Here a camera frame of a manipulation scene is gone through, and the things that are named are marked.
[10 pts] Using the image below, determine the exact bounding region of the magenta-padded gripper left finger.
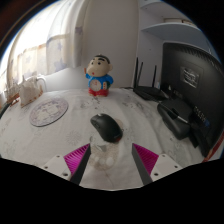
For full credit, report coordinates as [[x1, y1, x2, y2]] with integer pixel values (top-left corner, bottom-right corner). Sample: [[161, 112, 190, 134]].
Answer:
[[41, 143, 92, 186]]

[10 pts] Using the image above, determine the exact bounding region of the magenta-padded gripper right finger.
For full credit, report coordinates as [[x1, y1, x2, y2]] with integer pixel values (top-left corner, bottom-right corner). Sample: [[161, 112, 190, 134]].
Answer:
[[131, 143, 184, 186]]

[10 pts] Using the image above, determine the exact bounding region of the black computer mouse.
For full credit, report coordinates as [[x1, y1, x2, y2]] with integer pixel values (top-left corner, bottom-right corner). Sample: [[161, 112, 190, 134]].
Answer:
[[90, 113, 124, 143]]

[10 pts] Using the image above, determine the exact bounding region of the round purple printed mouse pad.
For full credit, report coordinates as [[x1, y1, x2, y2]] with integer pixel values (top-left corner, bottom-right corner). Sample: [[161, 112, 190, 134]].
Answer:
[[28, 96, 70, 128]]

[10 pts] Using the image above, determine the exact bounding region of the white printed tablecloth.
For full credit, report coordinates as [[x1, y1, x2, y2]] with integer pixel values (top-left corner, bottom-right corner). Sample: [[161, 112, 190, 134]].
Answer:
[[0, 87, 206, 191]]

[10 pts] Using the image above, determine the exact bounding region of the black desk device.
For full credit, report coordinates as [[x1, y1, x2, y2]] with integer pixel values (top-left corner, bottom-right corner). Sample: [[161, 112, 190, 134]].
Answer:
[[156, 98, 194, 140]]

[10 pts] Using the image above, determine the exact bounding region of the black router with antennas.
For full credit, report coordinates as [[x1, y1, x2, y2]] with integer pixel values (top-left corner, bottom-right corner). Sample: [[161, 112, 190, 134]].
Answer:
[[132, 57, 169, 102]]

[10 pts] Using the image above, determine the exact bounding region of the red packet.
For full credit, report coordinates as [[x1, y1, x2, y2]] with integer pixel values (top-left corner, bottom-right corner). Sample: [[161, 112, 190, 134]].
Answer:
[[203, 131, 224, 163]]

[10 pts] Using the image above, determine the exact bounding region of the white jug with cloth cover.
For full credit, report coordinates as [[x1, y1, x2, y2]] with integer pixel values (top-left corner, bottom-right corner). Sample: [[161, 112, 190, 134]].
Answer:
[[18, 74, 48, 108]]

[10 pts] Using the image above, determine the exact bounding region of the cartoon boy figurine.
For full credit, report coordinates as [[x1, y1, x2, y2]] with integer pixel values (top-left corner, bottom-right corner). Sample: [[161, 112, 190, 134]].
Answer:
[[83, 54, 115, 98]]

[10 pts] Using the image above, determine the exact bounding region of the black computer monitor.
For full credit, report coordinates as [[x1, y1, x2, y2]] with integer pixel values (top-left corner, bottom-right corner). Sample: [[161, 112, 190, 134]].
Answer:
[[161, 41, 224, 158]]

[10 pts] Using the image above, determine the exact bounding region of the black keyboard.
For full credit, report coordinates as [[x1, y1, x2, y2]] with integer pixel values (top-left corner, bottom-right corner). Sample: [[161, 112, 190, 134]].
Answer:
[[0, 101, 13, 120]]

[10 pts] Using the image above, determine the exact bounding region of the wooden rack with bottles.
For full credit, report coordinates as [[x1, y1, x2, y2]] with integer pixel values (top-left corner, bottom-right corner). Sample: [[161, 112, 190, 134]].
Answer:
[[4, 78, 21, 104]]

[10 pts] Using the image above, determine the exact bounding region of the white star-print curtain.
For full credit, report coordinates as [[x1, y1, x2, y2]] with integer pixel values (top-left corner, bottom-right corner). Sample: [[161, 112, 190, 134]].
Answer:
[[0, 0, 91, 94]]

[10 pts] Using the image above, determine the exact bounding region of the white wall shelf unit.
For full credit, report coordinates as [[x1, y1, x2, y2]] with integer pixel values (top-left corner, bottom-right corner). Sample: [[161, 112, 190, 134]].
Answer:
[[138, 0, 214, 51]]

